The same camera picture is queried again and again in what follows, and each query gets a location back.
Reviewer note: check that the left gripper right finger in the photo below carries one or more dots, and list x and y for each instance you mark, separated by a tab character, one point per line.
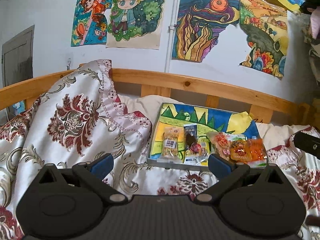
229	176

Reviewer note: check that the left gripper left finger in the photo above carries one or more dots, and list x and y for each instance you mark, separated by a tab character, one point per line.
92	175

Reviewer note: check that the orange spicy snack packet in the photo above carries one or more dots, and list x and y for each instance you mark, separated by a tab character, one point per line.
256	148

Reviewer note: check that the gold chicken snack packet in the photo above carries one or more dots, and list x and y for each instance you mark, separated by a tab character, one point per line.
239	151

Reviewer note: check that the clear red-lettered rice cracker bag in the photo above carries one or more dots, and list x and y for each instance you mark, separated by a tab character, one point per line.
222	144

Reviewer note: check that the white pink sausage packet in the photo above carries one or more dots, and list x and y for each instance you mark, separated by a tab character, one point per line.
235	137

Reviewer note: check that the yellow snack packet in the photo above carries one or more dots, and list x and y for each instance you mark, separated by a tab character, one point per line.
204	148

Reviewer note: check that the dark brown snack packet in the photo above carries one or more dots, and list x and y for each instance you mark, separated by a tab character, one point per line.
192	147

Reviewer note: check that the dark blue snack packet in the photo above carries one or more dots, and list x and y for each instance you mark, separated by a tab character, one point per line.
190	133

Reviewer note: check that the grey tray with painted liner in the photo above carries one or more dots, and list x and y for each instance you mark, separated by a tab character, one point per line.
207	120

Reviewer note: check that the beige popcorn snack packet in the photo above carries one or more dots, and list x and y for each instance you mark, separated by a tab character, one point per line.
170	142

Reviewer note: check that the yellow landscape drawing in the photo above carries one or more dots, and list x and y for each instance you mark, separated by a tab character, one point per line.
265	25

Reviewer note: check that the blue cartoon girl drawing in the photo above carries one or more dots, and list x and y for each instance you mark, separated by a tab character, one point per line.
90	23

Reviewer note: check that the green cartoon boy drawing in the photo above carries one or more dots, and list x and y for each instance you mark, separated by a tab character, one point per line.
135	24

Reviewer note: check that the purple swirl sun drawing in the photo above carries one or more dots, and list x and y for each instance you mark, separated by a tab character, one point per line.
199	24

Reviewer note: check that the wooden bed rail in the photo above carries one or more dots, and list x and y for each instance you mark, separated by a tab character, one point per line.
262	105

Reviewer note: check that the grey wall panel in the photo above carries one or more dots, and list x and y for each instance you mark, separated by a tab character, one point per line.
17	58

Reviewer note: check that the white wall pipe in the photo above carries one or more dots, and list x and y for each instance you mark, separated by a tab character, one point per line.
171	29

